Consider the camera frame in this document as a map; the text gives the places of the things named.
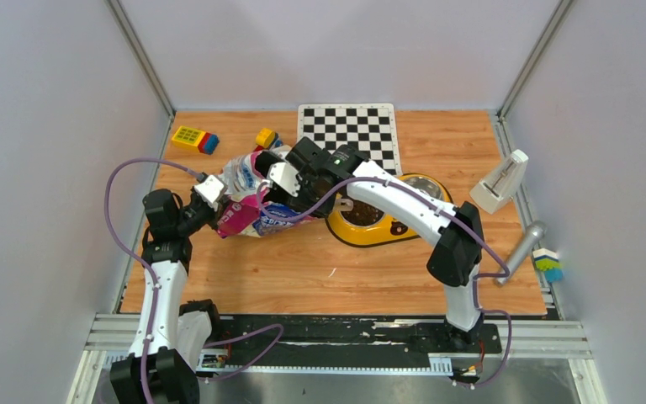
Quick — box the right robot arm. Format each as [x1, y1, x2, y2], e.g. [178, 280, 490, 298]
[285, 139, 484, 352]

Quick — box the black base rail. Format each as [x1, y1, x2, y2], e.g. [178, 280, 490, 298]
[86, 311, 591, 377]

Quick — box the silver microphone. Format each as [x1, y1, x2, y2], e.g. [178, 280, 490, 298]
[495, 221, 548, 287]

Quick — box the green blue block toy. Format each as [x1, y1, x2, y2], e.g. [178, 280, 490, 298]
[532, 248, 564, 283]

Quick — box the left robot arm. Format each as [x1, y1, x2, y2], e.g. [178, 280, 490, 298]
[110, 189, 224, 403]

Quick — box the purple cable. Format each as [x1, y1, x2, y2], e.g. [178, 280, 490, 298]
[103, 157, 285, 404]
[255, 177, 515, 390]

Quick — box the yellow double pet bowl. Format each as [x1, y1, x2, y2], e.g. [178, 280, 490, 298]
[326, 173, 453, 248]

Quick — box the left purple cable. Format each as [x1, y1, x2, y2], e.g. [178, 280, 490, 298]
[103, 157, 285, 404]

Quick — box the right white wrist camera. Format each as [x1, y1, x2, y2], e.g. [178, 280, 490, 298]
[267, 162, 300, 197]

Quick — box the black white chessboard mat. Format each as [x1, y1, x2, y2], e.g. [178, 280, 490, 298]
[297, 103, 403, 176]

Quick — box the toy block car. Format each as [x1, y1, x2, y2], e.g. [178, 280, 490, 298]
[254, 128, 283, 152]

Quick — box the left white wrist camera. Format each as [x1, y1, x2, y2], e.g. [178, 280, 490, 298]
[193, 175, 227, 211]

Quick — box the pink pet food bag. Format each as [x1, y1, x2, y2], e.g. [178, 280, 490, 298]
[216, 150, 315, 238]

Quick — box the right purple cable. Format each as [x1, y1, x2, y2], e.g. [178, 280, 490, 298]
[255, 177, 515, 390]

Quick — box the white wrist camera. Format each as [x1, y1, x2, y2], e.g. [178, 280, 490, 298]
[193, 175, 227, 211]
[267, 162, 300, 197]

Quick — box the brown pet food kibble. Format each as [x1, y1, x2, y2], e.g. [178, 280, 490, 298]
[341, 200, 385, 227]

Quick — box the clear plastic scoop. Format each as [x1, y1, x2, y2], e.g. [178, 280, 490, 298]
[334, 197, 355, 212]

